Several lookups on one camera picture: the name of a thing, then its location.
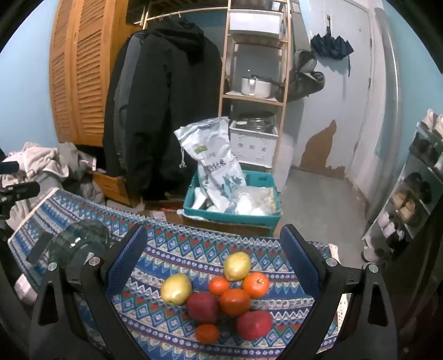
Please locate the grey metal door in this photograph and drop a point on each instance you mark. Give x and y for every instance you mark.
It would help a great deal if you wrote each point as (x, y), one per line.
(387, 104)

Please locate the orange tangerine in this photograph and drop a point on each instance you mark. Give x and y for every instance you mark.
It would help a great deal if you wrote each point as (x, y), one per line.
(234, 302)
(207, 333)
(218, 286)
(256, 284)

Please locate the grey hanging bag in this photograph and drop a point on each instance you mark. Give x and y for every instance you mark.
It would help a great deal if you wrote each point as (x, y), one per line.
(304, 83)

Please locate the white plastic storage bin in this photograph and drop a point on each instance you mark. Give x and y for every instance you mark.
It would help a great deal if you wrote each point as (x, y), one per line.
(254, 22)

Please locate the white cooking pot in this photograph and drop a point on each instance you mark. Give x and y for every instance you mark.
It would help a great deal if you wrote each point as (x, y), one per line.
(255, 87)

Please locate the wooden louvred wardrobe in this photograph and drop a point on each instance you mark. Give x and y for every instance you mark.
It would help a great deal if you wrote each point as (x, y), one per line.
(90, 69)

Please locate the black hooded jacket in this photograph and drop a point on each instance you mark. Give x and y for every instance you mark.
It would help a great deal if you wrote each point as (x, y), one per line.
(162, 104)

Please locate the clear plastic bags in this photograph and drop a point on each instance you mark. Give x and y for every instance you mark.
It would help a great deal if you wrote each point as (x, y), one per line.
(252, 200)

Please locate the clear glass bowl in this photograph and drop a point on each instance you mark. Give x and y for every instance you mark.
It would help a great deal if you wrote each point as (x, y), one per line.
(83, 239)

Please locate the pile of grey white clothes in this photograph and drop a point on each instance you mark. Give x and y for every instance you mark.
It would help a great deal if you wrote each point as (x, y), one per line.
(41, 155)

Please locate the dark red apple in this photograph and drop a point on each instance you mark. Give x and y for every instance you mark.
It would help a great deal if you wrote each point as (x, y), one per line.
(202, 307)

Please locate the group of shoes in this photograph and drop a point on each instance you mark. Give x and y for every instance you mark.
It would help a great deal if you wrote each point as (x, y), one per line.
(405, 204)

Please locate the bright red apple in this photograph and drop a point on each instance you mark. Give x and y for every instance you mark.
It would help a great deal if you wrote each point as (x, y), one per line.
(254, 325)

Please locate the cardboard box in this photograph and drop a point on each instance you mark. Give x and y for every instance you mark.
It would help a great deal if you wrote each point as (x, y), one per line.
(110, 187)
(225, 230)

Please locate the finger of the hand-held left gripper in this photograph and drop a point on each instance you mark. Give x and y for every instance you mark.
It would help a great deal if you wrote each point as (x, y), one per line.
(20, 192)
(8, 167)

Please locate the white patterned storage box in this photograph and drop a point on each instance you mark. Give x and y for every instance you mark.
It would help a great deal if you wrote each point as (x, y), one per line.
(252, 147)

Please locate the grey shoe rack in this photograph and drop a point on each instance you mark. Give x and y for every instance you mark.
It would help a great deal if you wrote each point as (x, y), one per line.
(425, 166)

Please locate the steel pot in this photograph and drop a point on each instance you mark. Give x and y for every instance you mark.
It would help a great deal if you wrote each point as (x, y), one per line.
(256, 123)

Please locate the wooden shelf rack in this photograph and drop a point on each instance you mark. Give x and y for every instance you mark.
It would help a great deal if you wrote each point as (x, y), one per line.
(249, 99)

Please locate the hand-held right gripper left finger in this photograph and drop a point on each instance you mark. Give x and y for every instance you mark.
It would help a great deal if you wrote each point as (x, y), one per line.
(126, 256)

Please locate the blue patterned tablecloth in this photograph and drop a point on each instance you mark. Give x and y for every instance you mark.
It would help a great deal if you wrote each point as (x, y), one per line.
(193, 249)

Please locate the teal plastic crate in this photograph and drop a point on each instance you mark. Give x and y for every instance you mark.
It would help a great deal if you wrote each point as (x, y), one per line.
(228, 216)

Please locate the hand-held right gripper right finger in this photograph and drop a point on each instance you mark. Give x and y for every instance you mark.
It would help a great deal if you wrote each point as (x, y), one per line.
(301, 263)

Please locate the white rice bag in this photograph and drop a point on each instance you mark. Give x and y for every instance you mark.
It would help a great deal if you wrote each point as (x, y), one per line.
(216, 166)

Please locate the dark blue folded umbrella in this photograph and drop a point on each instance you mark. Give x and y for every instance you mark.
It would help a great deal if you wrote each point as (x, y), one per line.
(330, 45)

